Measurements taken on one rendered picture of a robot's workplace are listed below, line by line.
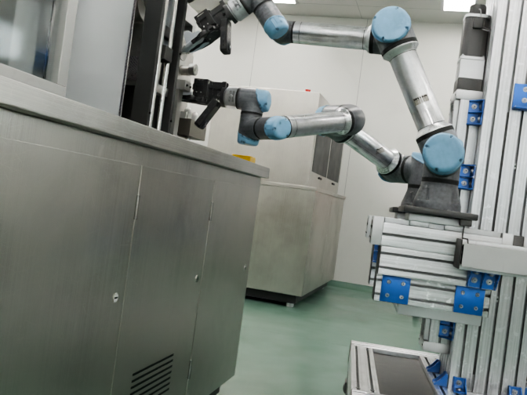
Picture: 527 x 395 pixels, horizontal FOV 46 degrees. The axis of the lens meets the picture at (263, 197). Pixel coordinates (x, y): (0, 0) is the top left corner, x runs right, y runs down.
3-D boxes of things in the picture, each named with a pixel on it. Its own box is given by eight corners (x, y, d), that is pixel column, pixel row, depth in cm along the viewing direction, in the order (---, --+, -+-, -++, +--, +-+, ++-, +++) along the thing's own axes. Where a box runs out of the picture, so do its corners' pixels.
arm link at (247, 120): (250, 143, 205) (255, 110, 205) (231, 143, 214) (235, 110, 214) (269, 146, 210) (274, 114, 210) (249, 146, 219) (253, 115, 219)
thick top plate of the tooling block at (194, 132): (189, 135, 223) (190, 118, 223) (89, 125, 234) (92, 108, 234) (205, 141, 238) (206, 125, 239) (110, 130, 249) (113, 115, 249)
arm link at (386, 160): (416, 189, 257) (330, 126, 226) (388, 186, 269) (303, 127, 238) (425, 162, 260) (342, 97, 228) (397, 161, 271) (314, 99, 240)
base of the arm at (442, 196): (456, 212, 207) (459, 183, 208) (464, 212, 192) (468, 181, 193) (410, 207, 210) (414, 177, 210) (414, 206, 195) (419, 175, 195)
